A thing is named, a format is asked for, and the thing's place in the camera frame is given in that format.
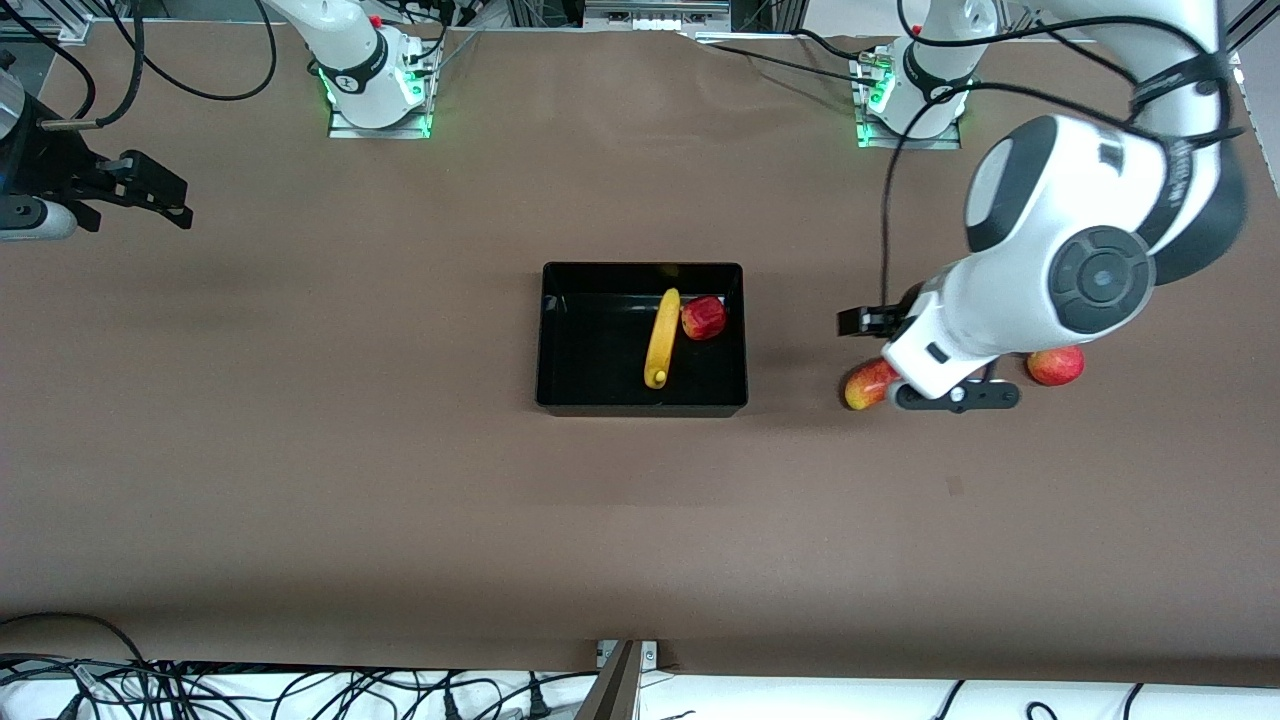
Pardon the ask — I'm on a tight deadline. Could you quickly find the red apple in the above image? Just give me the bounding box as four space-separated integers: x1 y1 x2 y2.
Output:
680 295 728 342

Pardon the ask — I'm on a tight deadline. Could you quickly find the yellow banana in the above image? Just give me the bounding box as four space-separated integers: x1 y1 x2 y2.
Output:
643 288 682 390

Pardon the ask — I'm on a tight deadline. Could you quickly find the black plastic box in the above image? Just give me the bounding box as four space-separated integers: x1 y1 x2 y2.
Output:
534 262 749 419

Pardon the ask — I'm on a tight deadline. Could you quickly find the red yellow mango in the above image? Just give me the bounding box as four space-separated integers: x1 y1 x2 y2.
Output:
844 357 901 412

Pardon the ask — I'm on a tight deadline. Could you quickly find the grey device with ports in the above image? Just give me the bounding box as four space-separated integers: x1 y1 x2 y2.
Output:
585 0 731 31

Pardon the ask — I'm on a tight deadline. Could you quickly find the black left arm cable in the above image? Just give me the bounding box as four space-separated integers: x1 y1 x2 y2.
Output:
880 0 1246 309

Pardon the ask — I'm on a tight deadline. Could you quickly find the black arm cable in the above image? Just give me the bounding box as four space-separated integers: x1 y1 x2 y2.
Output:
880 0 1246 309
0 0 278 129

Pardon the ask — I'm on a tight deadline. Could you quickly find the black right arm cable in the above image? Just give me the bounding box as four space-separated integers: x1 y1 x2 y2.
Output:
0 0 278 129

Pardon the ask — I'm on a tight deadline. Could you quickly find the aluminium frame rail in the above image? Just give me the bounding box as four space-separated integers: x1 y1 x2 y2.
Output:
0 10 91 43

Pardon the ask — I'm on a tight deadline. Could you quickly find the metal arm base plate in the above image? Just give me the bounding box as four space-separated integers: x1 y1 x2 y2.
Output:
856 55 963 151
328 108 435 140

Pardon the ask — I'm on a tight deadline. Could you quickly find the long black table cable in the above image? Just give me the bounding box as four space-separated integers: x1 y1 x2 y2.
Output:
700 43 886 89

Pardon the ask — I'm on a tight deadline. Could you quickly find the short black table cable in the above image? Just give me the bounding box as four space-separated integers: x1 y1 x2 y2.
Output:
790 28 871 63

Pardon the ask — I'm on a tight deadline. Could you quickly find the black looped cable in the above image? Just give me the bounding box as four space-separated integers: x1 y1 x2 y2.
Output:
0 612 151 669

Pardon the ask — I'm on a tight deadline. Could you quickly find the dark slanted post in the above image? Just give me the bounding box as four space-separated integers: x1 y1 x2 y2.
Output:
575 640 641 720

